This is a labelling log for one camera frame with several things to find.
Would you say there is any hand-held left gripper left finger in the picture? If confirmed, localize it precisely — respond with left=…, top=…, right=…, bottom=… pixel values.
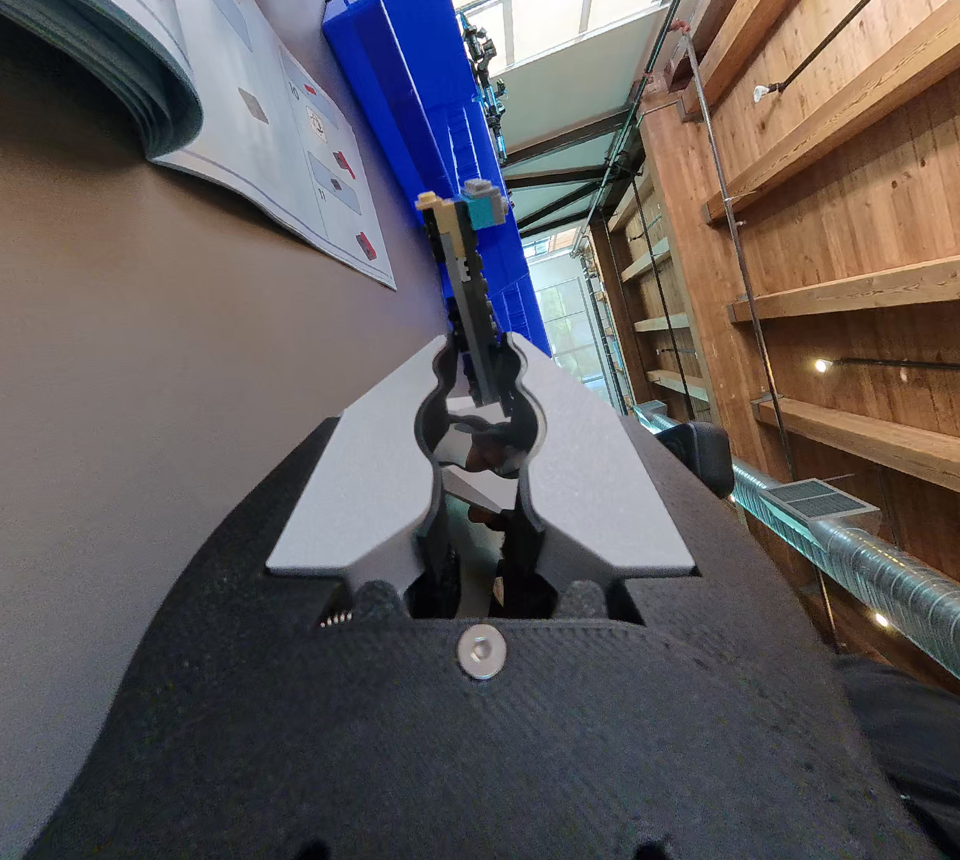
left=264, top=335, right=460, bottom=618

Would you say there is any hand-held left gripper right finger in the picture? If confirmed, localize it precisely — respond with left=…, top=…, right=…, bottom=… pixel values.
left=493, top=332, right=700, bottom=618

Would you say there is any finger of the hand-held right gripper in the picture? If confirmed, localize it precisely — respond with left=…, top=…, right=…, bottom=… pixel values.
left=441, top=466, right=520, bottom=514

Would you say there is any long grey black brick assembly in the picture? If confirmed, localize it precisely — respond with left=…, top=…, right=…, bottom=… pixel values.
left=414, top=179, right=511, bottom=405

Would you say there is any person's right hand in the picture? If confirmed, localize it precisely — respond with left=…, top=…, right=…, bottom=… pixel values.
left=465, top=441, right=522, bottom=477

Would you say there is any metal conduit pipe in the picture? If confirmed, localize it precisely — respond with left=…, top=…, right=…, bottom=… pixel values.
left=669, top=20, right=800, bottom=482

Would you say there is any person's black jacket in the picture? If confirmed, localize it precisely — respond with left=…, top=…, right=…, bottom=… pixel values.
left=834, top=652, right=960, bottom=855

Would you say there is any row of robot arms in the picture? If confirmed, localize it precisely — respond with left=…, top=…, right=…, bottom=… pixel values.
left=459, top=23, right=513, bottom=165

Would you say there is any open instruction booklet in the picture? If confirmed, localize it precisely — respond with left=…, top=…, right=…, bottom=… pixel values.
left=0, top=0, right=397, bottom=291

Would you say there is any duct vent grille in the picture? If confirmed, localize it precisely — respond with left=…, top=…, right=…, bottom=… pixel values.
left=759, top=477, right=882, bottom=522

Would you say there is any silver metal air duct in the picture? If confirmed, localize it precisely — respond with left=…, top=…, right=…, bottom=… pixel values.
left=633, top=402, right=960, bottom=681

